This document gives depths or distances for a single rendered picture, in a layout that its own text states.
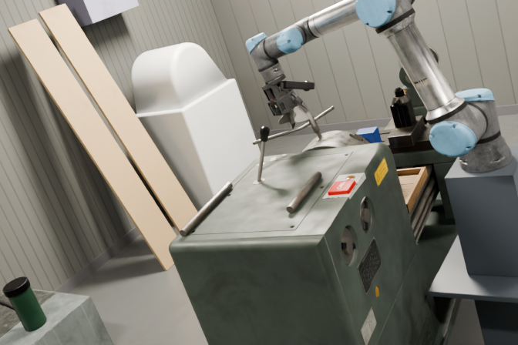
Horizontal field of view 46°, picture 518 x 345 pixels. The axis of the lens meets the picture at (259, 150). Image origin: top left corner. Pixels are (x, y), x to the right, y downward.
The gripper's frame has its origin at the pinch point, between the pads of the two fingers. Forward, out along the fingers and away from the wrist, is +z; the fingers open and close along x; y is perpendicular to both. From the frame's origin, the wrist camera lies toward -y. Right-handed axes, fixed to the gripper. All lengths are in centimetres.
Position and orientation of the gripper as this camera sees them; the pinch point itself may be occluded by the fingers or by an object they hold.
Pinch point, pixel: (305, 127)
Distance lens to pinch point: 210.8
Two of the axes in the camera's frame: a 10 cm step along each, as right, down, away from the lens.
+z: 4.5, 8.7, 2.2
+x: 4.3, 0.0, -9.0
